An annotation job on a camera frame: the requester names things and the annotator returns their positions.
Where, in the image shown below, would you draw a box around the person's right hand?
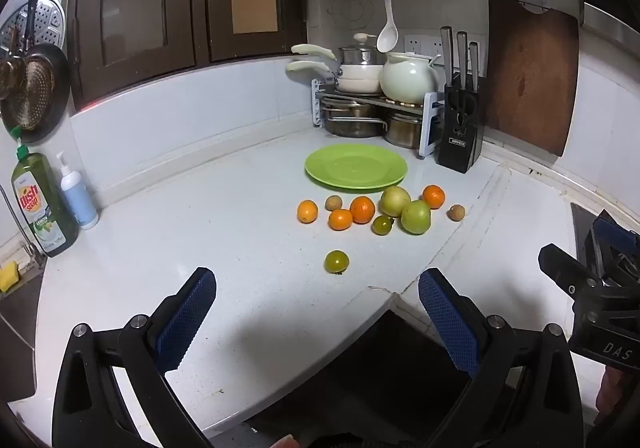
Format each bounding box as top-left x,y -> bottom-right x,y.
596,367 -> 622,425

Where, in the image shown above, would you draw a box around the black knife block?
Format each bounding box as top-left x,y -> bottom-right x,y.
434,77 -> 486,174

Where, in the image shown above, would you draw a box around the steel handled knife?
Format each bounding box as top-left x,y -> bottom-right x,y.
440,27 -> 454,88
467,42 -> 480,91
454,31 -> 469,89

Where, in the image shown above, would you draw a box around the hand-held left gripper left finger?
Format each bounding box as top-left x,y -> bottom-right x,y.
52,267 -> 218,448

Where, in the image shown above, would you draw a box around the cream saucepan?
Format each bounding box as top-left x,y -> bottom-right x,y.
291,44 -> 384,81
286,60 -> 384,94

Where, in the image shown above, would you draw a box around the black frying pan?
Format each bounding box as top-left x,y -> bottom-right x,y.
0,0 -> 72,145

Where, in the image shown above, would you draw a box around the green dish soap bottle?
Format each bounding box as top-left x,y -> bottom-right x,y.
10,126 -> 81,259

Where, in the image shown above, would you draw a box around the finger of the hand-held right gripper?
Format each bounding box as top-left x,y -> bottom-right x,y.
539,243 -> 608,300
590,210 -> 640,274

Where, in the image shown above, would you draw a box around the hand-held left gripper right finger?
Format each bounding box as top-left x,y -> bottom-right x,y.
417,268 -> 586,448

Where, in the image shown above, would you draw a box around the steel steamer plate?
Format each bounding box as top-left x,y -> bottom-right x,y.
0,0 -> 67,56

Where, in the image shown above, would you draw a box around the green apple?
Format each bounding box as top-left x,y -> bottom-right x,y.
400,200 -> 432,235
379,186 -> 412,218

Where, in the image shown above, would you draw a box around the grey corner pot rack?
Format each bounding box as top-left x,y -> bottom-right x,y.
311,78 -> 446,160

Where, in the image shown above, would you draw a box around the steel range hood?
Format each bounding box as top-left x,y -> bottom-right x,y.
575,0 -> 640,51

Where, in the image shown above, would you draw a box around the steel wire rack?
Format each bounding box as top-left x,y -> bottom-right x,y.
0,185 -> 48,279

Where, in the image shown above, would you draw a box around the steel stock pot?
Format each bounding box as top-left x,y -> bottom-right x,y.
384,111 -> 424,150

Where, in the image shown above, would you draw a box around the white pump bottle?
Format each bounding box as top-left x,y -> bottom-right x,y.
55,150 -> 100,230

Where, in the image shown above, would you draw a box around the black kitchen scissors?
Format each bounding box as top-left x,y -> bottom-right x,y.
447,90 -> 479,126

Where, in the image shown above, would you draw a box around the white ladle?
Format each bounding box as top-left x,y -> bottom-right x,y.
376,0 -> 399,54

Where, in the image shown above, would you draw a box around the yellow sponge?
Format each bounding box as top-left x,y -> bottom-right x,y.
0,262 -> 20,293

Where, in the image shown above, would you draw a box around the white ceramic pot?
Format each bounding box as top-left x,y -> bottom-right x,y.
380,52 -> 444,104

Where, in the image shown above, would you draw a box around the mesh strainer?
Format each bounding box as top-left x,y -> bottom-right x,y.
0,55 -> 25,102
15,53 -> 57,131

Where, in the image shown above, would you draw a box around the steel pot with lid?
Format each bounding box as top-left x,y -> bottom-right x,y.
339,33 -> 382,67

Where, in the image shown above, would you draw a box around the green plate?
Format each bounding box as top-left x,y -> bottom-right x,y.
304,144 -> 409,193

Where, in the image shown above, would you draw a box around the dark brown wall cabinet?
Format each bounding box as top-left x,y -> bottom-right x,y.
62,0 -> 308,114

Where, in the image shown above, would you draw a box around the steel pot with long handle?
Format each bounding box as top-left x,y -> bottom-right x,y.
323,100 -> 386,139

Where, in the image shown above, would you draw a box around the brown wooden cutting board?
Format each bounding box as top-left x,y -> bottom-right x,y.
484,0 -> 581,158

